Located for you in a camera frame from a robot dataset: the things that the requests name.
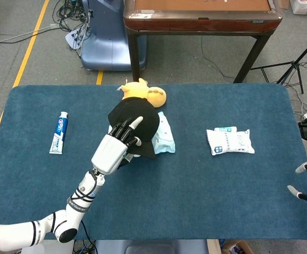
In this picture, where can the yellow plush toy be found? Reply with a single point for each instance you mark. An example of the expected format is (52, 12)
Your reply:
(135, 90)

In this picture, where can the black baseball cap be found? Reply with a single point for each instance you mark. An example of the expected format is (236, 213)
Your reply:
(135, 105)

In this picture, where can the brown mahjong table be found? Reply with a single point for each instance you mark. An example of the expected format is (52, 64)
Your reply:
(196, 25)

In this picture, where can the blue white toothpaste tube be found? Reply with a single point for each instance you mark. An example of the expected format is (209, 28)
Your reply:
(59, 132)

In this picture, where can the white foam mannequin head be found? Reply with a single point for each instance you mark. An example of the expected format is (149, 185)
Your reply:
(135, 155)

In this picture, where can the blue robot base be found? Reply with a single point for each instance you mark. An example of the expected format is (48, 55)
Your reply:
(106, 47)

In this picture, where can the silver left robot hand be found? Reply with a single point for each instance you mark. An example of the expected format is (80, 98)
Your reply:
(108, 153)

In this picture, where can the white power strip with plugs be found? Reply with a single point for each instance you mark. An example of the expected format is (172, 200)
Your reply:
(72, 38)

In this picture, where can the light blue wipes pack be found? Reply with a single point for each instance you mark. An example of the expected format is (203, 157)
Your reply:
(165, 137)

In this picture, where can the grey blue robot torso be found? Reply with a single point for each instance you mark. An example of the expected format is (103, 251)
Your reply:
(153, 247)

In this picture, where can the black tripod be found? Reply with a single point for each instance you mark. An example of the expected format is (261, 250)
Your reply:
(292, 66)

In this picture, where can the open cardboard box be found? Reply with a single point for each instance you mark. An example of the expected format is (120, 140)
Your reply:
(233, 248)

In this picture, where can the white plastic crate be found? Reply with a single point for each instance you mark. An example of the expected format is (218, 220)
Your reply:
(305, 6)

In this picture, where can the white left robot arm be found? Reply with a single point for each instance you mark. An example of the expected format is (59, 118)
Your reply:
(79, 201)

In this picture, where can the white blue-labelled tissue pack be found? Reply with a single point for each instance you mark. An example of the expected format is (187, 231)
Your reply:
(230, 143)

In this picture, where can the blue table mat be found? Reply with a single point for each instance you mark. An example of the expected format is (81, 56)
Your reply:
(196, 198)

